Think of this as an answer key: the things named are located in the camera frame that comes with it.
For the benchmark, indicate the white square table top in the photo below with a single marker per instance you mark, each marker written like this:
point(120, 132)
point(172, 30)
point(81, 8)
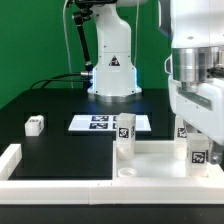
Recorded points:
point(156, 159)

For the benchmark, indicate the white marker base plate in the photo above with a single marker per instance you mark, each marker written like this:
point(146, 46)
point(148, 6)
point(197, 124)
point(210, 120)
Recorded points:
point(104, 123)

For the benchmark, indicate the white U-shaped fence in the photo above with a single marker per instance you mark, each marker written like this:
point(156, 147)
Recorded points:
point(114, 191)

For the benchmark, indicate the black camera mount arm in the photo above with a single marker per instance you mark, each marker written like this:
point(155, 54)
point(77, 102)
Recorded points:
point(83, 15)

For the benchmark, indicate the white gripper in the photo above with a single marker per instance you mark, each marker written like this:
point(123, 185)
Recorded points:
point(203, 110)

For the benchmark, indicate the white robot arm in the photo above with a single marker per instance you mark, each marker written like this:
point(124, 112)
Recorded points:
point(195, 67)

